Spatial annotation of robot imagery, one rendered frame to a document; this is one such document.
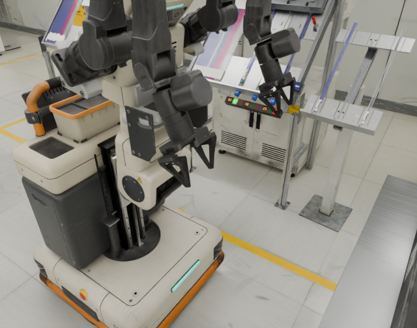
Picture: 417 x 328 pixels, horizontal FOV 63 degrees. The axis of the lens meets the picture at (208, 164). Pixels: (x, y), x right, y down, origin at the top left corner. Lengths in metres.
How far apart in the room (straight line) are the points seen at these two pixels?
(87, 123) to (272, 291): 1.15
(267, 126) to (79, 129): 1.41
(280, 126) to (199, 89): 1.70
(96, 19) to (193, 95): 0.26
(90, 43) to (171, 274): 1.00
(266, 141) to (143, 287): 1.38
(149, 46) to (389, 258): 0.72
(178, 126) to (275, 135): 1.70
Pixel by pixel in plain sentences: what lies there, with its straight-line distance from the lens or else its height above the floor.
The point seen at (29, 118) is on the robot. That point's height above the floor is 0.89.
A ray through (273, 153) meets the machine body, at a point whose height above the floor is 0.17.
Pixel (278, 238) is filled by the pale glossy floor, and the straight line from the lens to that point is 2.03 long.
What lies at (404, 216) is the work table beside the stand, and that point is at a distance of 1.08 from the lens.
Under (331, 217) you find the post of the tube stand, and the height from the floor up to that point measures 0.01.
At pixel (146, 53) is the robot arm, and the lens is 0.68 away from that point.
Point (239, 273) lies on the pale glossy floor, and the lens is 1.84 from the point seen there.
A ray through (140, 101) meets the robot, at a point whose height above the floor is 1.05.
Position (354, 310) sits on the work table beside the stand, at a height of 0.80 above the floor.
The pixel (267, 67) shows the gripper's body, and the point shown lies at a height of 1.12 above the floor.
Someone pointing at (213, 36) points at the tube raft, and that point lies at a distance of 2.26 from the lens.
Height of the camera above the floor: 1.43
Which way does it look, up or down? 34 degrees down
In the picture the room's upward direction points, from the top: straight up
